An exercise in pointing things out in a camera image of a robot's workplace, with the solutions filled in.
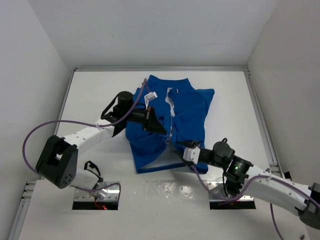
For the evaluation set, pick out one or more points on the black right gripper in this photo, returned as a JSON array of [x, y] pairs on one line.
[[189, 143]]

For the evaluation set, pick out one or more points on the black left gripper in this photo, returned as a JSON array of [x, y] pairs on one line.
[[151, 122]]

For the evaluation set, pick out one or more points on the blue zip jacket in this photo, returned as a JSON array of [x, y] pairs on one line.
[[181, 109]]

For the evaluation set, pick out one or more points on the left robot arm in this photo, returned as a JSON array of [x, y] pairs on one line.
[[59, 158]]

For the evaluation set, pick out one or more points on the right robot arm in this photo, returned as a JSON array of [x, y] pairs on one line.
[[244, 178]]

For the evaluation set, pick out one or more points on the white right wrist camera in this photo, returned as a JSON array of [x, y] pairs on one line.
[[191, 154]]

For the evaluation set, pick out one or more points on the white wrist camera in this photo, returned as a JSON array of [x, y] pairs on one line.
[[149, 97], [191, 154]]

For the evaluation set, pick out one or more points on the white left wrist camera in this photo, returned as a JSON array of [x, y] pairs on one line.
[[149, 97]]

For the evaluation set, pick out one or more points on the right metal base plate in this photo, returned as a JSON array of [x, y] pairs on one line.
[[216, 192]]

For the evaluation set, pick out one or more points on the metal base plate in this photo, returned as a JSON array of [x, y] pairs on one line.
[[216, 192], [104, 192]]

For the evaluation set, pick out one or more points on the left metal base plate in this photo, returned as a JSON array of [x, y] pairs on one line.
[[104, 192]]

